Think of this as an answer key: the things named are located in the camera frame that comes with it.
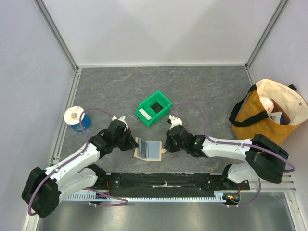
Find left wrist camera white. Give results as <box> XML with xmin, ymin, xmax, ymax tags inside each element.
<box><xmin>111</xmin><ymin>116</ymin><xmax>128</xmax><ymax>128</ymax></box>

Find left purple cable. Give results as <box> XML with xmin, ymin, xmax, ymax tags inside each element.
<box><xmin>27</xmin><ymin>108</ymin><xmax>129</xmax><ymax>216</ymax></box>

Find slotted cable duct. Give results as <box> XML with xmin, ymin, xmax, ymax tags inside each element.
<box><xmin>64</xmin><ymin>190</ymin><xmax>239</xmax><ymax>204</ymax></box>

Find mustard canvas tote bag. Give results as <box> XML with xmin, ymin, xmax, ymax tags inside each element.
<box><xmin>229</xmin><ymin>79</ymin><xmax>308</xmax><ymax>146</ymax></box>

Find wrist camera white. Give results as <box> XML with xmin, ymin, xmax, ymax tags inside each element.
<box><xmin>111</xmin><ymin>116</ymin><xmax>128</xmax><ymax>128</ymax></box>
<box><xmin>167</xmin><ymin>115</ymin><xmax>183</xmax><ymax>129</ymax></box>

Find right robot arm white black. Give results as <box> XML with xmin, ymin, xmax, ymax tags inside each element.
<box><xmin>165</xmin><ymin>125</ymin><xmax>289</xmax><ymax>190</ymax></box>

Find toilet paper roll blue wrapper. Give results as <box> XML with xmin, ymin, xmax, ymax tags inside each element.
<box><xmin>64</xmin><ymin>106</ymin><xmax>91</xmax><ymax>132</ymax></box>

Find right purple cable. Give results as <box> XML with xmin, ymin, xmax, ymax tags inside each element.
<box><xmin>170</xmin><ymin>102</ymin><xmax>296</xmax><ymax>209</ymax></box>

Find beige leather card holder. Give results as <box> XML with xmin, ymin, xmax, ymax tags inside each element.
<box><xmin>134</xmin><ymin>137</ymin><xmax>166</xmax><ymax>161</ymax></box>

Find green plastic bin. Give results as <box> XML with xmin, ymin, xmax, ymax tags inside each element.
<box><xmin>135</xmin><ymin>91</ymin><xmax>173</xmax><ymax>127</ymax></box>

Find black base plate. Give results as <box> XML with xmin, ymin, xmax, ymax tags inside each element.
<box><xmin>93</xmin><ymin>173</ymin><xmax>250</xmax><ymax>197</ymax></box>

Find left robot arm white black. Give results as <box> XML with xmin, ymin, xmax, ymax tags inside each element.
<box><xmin>21</xmin><ymin>116</ymin><xmax>138</xmax><ymax>218</ymax></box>

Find purple cable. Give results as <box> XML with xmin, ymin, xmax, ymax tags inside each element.
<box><xmin>27</xmin><ymin>108</ymin><xmax>129</xmax><ymax>216</ymax></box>
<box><xmin>170</xmin><ymin>102</ymin><xmax>296</xmax><ymax>209</ymax></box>

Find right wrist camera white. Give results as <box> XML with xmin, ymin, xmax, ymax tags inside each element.
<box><xmin>167</xmin><ymin>115</ymin><xmax>183</xmax><ymax>129</ymax></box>

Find items inside tote bag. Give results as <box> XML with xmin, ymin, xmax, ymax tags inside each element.
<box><xmin>259</xmin><ymin>96</ymin><xmax>291</xmax><ymax>125</ymax></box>

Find credit card stack in bin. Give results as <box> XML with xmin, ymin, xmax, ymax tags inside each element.
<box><xmin>138</xmin><ymin>108</ymin><xmax>152</xmax><ymax>121</ymax></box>

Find dark credit card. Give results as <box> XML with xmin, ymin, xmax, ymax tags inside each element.
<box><xmin>138</xmin><ymin>139</ymin><xmax>149</xmax><ymax>159</ymax></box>

